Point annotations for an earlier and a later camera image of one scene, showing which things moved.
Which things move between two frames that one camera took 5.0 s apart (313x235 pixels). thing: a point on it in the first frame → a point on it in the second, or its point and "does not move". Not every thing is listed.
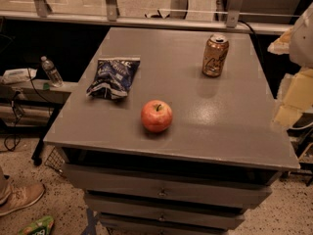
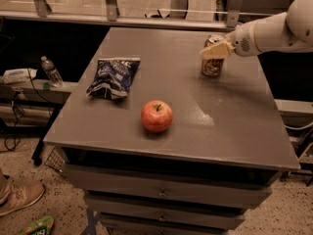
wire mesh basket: x=55 y=160 does not move
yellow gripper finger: x=297 y=98 → x=222 y=50
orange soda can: x=214 y=56 does not move
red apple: x=156 y=116 does not move
